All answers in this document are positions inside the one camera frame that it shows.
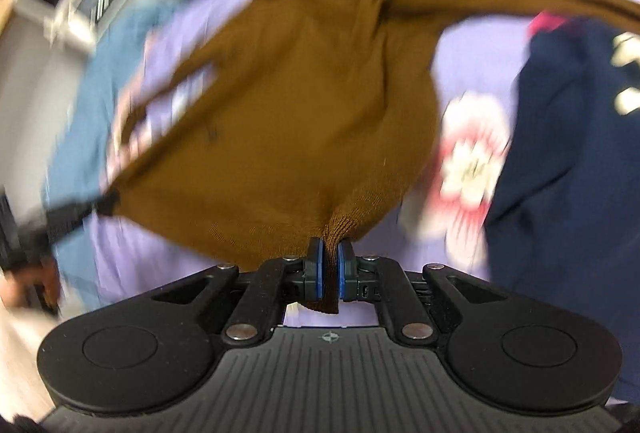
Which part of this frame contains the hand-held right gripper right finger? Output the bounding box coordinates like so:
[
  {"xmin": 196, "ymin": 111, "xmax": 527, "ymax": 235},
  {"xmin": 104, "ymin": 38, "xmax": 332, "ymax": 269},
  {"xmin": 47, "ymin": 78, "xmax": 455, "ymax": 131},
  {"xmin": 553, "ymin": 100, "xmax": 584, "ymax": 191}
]
[{"xmin": 337, "ymin": 240, "xmax": 506, "ymax": 345}]

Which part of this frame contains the person's left hand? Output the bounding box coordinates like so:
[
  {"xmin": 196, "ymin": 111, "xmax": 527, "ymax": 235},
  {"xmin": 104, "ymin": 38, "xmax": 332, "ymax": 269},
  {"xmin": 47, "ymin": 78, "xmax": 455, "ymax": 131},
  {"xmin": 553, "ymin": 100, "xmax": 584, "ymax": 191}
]
[{"xmin": 0, "ymin": 257, "xmax": 63, "ymax": 316}]

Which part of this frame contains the navy garment with pink lining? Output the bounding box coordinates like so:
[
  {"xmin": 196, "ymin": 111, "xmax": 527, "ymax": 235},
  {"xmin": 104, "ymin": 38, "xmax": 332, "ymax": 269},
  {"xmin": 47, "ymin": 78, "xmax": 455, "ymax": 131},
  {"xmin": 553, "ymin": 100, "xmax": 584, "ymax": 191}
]
[{"xmin": 482, "ymin": 10, "xmax": 640, "ymax": 314}]

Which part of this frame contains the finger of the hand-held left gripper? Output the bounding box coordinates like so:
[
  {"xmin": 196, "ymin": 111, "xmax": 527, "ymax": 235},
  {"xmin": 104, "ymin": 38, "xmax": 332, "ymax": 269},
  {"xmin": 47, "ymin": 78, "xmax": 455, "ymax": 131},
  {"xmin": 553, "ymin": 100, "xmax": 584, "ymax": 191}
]
[{"xmin": 44, "ymin": 190, "xmax": 121, "ymax": 245}]

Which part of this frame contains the blue cloth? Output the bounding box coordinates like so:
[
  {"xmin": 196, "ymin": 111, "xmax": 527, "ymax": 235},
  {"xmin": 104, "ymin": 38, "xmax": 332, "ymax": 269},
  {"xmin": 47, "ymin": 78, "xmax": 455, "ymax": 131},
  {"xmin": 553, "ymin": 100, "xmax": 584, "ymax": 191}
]
[{"xmin": 42, "ymin": 0, "xmax": 331, "ymax": 209}]

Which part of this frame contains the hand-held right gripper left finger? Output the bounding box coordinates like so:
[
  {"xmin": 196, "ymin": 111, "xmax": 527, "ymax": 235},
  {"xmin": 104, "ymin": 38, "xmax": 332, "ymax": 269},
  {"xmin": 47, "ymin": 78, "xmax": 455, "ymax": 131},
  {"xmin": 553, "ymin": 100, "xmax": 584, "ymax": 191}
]
[{"xmin": 150, "ymin": 238, "xmax": 326, "ymax": 347}]

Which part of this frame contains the brown knit sweater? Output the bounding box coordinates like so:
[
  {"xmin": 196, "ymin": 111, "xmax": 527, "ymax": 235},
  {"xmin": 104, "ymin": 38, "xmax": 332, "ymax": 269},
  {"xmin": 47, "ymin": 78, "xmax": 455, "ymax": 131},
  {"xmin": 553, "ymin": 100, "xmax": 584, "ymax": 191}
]
[{"xmin": 102, "ymin": 0, "xmax": 640, "ymax": 316}]

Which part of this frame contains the purple floral bed sheet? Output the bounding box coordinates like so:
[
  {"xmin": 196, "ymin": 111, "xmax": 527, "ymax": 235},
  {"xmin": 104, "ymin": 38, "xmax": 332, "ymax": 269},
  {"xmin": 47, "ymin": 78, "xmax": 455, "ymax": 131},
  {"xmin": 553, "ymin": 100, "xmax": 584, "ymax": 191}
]
[{"xmin": 45, "ymin": 0, "xmax": 640, "ymax": 329}]

